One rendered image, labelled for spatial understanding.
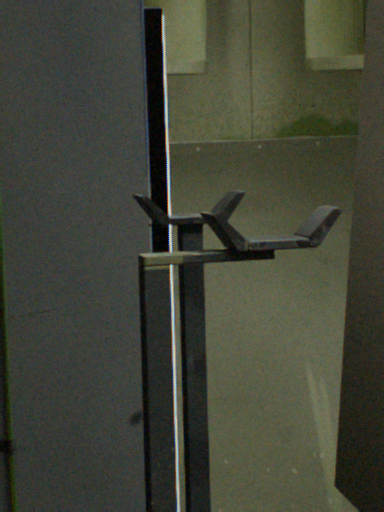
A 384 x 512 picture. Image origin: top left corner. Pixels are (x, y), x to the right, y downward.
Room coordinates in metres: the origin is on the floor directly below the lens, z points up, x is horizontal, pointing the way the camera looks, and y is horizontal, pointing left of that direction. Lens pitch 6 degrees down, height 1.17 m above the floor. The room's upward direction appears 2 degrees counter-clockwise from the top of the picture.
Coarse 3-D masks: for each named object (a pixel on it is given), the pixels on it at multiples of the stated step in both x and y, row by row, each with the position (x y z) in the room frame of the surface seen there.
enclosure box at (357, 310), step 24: (360, 120) 2.14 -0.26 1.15; (360, 144) 2.14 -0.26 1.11; (360, 168) 2.14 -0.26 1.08; (360, 192) 2.14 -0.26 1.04; (360, 216) 2.14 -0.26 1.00; (360, 240) 2.15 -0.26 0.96; (360, 264) 2.15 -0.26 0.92; (360, 288) 2.15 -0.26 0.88; (360, 312) 2.15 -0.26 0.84; (360, 336) 2.16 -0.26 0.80; (360, 360) 2.16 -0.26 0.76; (360, 384) 2.16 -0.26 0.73; (360, 408) 2.16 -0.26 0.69; (360, 432) 2.17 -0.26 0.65; (336, 456) 2.25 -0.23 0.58; (360, 456) 2.17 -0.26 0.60; (336, 480) 2.26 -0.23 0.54; (360, 480) 2.17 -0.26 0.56; (360, 504) 2.17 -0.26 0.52
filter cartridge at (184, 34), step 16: (144, 0) 2.89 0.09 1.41; (160, 0) 2.90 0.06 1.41; (176, 0) 2.92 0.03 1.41; (192, 0) 2.95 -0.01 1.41; (176, 16) 2.92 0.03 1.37; (192, 16) 2.95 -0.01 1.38; (176, 32) 2.92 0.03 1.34; (192, 32) 2.95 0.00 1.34; (176, 48) 2.92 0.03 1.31; (192, 48) 2.95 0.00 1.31; (176, 64) 2.91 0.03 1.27; (192, 64) 2.94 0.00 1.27
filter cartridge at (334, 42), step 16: (320, 0) 3.07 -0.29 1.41; (336, 0) 3.04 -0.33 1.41; (352, 0) 3.02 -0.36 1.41; (320, 16) 3.07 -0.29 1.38; (336, 16) 3.04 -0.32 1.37; (352, 16) 3.02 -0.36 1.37; (320, 32) 3.08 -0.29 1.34; (336, 32) 3.04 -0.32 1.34; (352, 32) 3.02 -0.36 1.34; (320, 48) 3.08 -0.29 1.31; (336, 48) 3.04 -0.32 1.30; (352, 48) 3.03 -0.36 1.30; (320, 64) 3.07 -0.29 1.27; (336, 64) 3.04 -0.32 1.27; (352, 64) 3.01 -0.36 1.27
